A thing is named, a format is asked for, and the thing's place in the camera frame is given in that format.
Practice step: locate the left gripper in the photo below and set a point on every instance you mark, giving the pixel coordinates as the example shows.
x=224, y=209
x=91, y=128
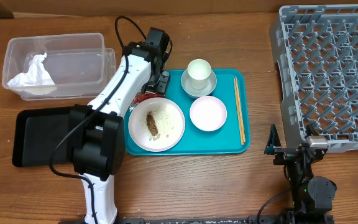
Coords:
x=163, y=86

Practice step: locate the grey dish rack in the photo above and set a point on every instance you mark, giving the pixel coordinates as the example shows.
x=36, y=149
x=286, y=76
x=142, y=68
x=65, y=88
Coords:
x=316, y=50

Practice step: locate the left wooden chopstick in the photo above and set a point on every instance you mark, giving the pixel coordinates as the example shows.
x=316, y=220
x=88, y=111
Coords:
x=238, y=112

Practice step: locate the large white plate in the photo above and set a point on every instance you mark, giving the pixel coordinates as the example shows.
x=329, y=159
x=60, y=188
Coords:
x=135, y=130

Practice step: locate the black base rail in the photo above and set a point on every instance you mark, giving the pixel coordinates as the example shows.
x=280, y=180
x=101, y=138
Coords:
x=197, y=221

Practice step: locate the white tissue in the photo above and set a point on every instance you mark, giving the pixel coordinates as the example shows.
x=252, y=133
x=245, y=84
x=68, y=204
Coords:
x=35, y=76

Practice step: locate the small white bowl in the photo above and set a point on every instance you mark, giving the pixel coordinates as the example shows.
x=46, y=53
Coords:
x=208, y=113

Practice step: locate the grey saucer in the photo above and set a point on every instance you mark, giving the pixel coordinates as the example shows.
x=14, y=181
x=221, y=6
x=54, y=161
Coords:
x=211, y=83

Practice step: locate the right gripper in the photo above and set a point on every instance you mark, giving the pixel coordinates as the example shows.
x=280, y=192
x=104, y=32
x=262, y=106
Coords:
x=286, y=154

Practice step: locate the wooden chopstick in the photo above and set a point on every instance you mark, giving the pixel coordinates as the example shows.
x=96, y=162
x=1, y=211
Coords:
x=238, y=112
x=240, y=109

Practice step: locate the right wooden chopstick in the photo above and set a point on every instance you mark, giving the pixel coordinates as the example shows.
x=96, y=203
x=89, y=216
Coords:
x=240, y=109

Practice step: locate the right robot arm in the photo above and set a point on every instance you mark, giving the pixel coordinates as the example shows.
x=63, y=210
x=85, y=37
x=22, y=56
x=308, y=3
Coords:
x=312, y=196

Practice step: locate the red snack wrapper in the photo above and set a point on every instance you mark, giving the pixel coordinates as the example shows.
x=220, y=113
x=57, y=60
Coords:
x=141, y=97

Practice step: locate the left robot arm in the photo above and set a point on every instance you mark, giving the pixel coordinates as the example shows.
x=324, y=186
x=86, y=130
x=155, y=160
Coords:
x=96, y=146

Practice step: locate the clear plastic bin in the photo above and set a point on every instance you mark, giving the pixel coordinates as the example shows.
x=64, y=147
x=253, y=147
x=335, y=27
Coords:
x=79, y=64

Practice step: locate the brown food scrap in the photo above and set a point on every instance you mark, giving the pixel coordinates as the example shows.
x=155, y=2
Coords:
x=151, y=125

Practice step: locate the black rectangular tray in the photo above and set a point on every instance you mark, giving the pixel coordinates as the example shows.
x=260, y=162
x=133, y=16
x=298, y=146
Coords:
x=37, y=134

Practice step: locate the white cup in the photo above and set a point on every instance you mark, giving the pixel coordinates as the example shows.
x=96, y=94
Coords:
x=199, y=71

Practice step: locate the pile of white rice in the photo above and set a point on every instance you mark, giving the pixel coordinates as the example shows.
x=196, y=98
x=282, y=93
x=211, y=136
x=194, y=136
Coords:
x=166, y=118

